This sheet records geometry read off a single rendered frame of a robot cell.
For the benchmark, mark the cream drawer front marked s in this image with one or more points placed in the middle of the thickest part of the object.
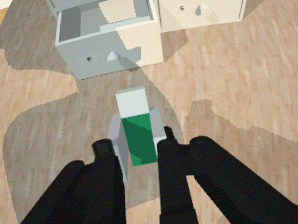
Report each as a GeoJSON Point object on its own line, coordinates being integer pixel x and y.
{"type": "Point", "coordinates": [182, 13]}

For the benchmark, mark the white drawer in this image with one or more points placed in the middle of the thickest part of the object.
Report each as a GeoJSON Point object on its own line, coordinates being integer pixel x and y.
{"type": "Point", "coordinates": [63, 3]}
{"type": "Point", "coordinates": [91, 53]}

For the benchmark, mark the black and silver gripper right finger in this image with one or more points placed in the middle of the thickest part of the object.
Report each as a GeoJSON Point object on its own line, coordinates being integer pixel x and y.
{"type": "Point", "coordinates": [239, 193]}

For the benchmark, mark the green and white eraser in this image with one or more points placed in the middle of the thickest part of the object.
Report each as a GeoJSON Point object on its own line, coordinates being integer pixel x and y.
{"type": "Point", "coordinates": [134, 112]}

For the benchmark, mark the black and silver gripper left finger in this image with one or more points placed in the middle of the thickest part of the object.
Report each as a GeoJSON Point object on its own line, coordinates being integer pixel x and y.
{"type": "Point", "coordinates": [64, 200]}

